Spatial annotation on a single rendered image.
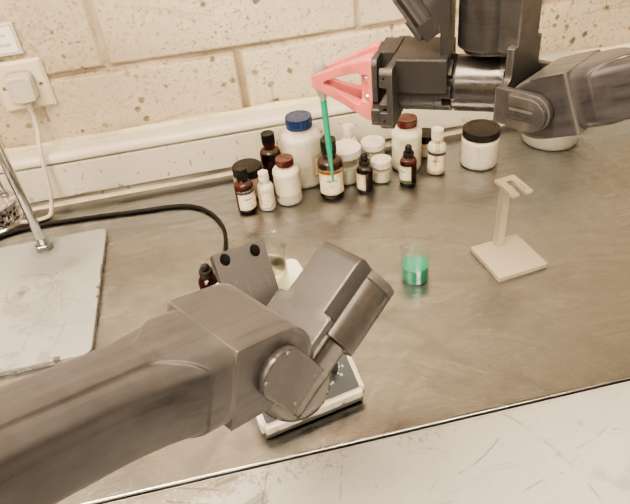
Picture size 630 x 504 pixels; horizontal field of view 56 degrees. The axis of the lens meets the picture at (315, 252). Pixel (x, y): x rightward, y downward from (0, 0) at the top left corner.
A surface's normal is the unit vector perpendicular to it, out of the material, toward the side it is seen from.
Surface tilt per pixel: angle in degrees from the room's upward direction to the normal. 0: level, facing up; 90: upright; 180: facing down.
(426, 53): 1
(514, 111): 90
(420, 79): 89
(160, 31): 90
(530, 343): 0
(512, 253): 0
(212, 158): 90
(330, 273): 26
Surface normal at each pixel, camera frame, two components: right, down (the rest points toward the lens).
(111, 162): 0.20, 0.60
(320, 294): -0.38, -0.47
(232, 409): 0.72, 0.42
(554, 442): -0.09, -0.78
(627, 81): -0.63, 0.44
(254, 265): 0.22, -0.09
